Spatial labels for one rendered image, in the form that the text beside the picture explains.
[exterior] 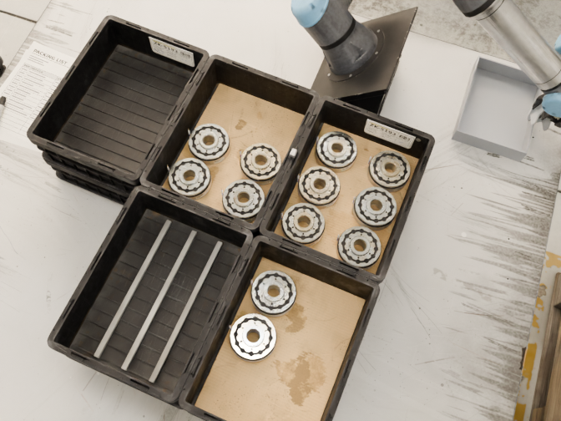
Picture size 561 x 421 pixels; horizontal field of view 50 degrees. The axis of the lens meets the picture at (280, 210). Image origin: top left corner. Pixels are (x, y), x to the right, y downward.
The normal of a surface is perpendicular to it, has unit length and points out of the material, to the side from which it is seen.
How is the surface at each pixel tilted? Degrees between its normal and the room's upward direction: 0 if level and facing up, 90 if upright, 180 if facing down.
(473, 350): 0
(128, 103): 0
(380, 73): 43
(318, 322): 0
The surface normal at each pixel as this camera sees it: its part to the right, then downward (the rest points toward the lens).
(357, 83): -0.61, -0.51
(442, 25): 0.03, -0.38
